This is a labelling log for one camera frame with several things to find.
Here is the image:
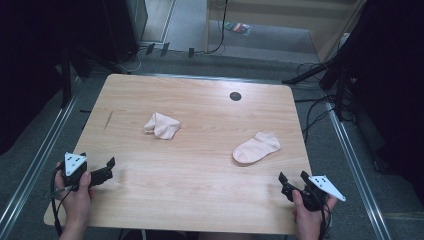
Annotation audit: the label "white floor cable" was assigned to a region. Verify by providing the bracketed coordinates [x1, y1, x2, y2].
[118, 46, 148, 75]

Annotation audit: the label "black hanging cable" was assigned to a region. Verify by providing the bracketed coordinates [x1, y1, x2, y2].
[199, 0, 230, 55]

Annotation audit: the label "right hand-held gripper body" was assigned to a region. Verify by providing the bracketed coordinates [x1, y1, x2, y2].
[300, 175, 347, 213]

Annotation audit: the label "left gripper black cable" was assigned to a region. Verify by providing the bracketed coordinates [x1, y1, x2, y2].
[49, 165, 68, 238]

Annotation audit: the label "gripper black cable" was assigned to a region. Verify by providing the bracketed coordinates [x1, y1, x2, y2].
[49, 165, 68, 238]
[318, 199, 333, 240]

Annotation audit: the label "black floor cables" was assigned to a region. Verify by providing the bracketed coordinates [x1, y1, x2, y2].
[294, 61, 348, 145]

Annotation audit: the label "pink sock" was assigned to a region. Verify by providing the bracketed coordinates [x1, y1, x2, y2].
[143, 112, 182, 141]
[232, 131, 282, 165]

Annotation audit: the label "black tripod stand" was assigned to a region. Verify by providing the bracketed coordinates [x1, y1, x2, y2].
[281, 43, 354, 123]

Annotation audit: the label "colourful packet on floor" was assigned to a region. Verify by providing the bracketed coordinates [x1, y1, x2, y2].
[224, 21, 252, 37]

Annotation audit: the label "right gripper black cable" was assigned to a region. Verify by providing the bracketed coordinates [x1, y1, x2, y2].
[318, 199, 333, 240]

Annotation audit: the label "metal floor rail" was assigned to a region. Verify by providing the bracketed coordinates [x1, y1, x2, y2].
[324, 99, 393, 240]
[0, 76, 83, 239]

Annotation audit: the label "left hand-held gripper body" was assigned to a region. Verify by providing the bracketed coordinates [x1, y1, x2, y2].
[62, 151, 89, 188]

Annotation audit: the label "light wooden panel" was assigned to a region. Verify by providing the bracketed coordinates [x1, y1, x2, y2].
[204, 0, 369, 63]

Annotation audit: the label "dark cabinet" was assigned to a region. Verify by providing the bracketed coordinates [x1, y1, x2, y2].
[101, 0, 149, 63]

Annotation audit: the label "person's left hand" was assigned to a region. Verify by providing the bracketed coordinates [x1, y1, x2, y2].
[54, 161, 95, 228]

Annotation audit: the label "person's right hand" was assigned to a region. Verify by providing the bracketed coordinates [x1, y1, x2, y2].
[292, 189, 338, 232]

